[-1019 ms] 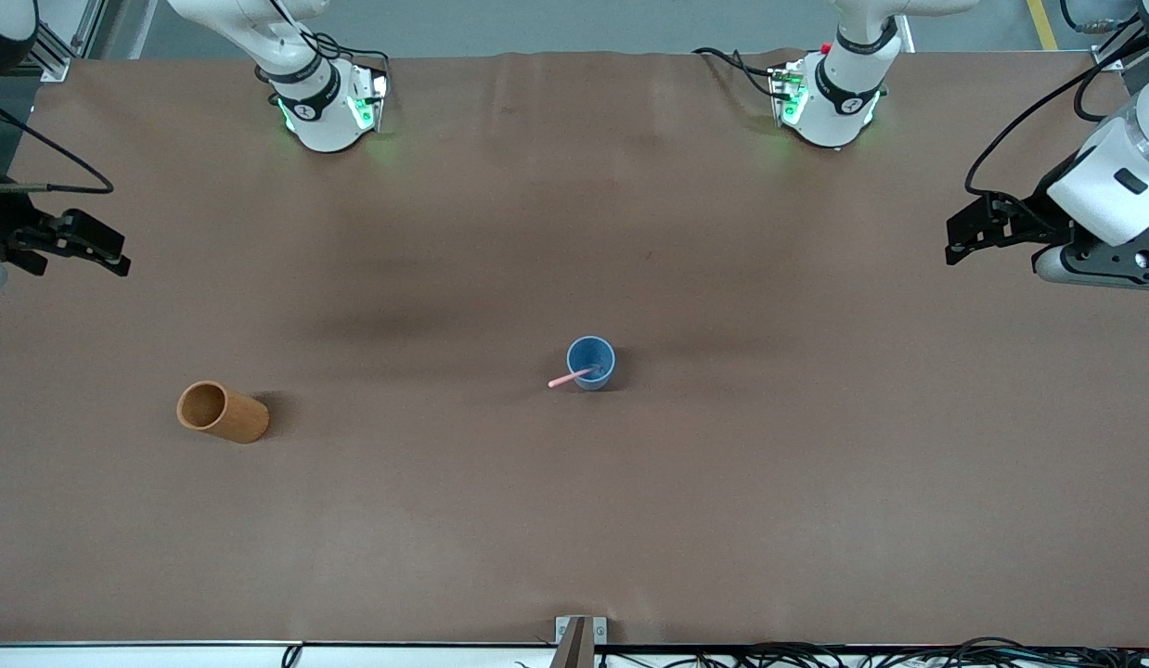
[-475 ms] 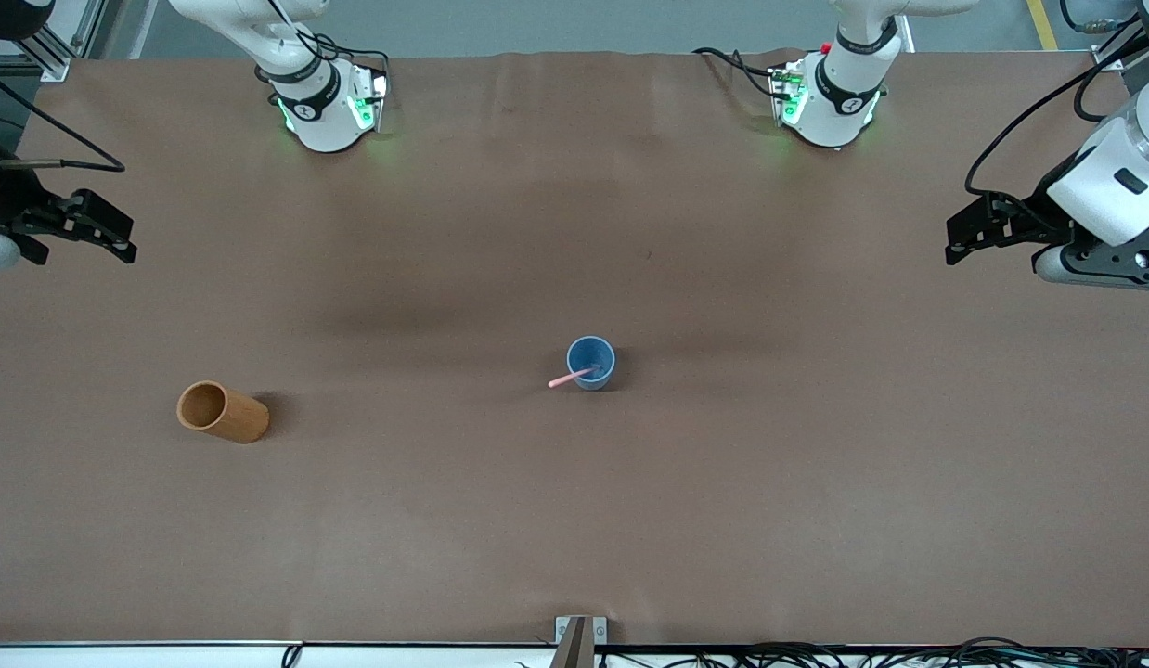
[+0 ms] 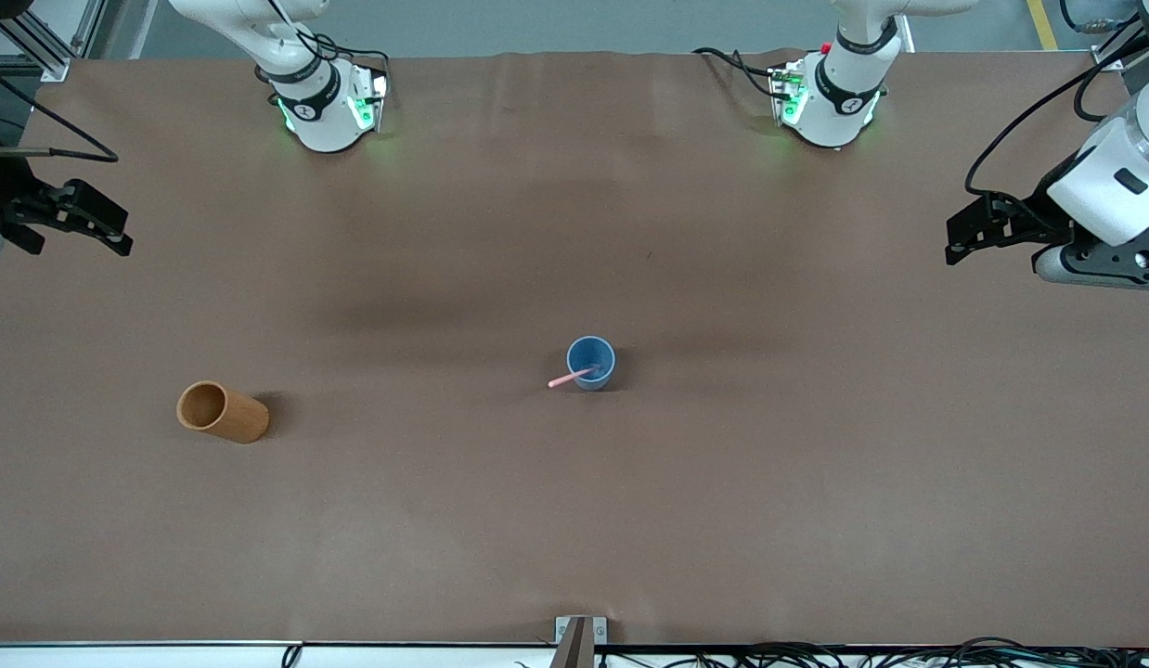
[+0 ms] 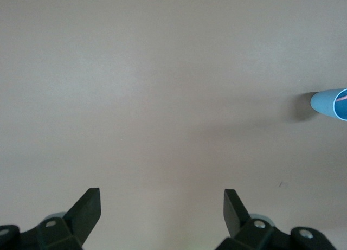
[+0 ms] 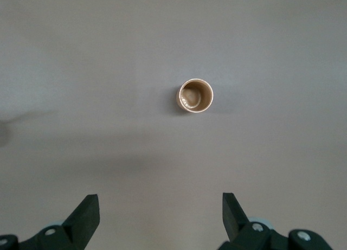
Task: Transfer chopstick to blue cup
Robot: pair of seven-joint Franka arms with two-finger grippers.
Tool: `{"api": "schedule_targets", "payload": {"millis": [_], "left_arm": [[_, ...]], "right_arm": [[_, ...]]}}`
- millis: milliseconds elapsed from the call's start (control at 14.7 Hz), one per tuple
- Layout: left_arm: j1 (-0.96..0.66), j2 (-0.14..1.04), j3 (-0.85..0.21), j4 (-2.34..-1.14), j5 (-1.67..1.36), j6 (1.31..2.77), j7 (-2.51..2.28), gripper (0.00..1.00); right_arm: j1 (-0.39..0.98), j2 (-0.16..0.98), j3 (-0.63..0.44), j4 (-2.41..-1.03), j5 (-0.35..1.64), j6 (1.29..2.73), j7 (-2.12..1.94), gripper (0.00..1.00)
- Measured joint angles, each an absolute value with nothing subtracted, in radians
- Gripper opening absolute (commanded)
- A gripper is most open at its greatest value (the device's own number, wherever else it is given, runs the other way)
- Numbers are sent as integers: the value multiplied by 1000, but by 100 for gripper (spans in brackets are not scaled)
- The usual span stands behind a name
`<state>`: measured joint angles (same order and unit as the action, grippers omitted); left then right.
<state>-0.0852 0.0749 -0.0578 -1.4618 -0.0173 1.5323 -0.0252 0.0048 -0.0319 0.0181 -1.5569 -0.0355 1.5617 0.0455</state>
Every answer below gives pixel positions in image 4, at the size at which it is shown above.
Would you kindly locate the pink chopstick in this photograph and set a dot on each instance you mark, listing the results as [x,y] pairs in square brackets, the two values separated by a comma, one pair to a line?
[341,98]

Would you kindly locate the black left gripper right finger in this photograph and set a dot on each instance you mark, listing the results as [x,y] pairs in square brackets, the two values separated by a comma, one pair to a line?
[238,220]

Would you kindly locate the blue cup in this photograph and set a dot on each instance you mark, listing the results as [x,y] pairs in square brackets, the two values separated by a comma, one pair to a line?
[324,102]

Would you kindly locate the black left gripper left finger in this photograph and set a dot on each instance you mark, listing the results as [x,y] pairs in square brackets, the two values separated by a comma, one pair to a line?
[78,220]

